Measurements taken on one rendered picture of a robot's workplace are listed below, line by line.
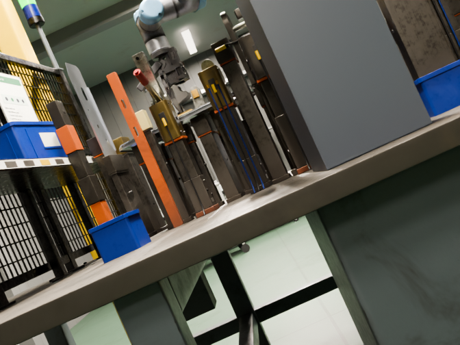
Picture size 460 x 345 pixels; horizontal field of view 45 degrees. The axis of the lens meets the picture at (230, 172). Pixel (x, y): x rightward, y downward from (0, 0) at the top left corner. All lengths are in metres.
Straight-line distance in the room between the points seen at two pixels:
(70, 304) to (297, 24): 0.59
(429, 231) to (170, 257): 0.42
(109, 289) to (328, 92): 0.49
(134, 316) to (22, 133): 0.88
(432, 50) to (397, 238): 0.60
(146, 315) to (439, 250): 0.48
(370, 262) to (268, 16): 0.45
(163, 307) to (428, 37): 0.90
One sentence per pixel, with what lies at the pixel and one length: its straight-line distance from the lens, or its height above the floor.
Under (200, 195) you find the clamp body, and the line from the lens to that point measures 1.59.
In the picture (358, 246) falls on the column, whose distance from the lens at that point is 0.94.
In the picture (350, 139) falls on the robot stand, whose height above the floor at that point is 0.73.
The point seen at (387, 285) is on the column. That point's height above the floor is 0.49.
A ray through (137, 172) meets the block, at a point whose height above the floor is 0.92.
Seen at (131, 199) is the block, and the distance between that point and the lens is 1.83.
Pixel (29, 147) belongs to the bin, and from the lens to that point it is 1.66.
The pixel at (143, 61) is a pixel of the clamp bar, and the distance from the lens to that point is 1.67.
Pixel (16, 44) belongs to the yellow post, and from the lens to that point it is 2.55.
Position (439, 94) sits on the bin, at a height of 0.74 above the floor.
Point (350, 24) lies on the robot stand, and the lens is 1.02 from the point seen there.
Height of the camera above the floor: 0.75
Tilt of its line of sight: 1 degrees up
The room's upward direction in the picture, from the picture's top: 24 degrees counter-clockwise
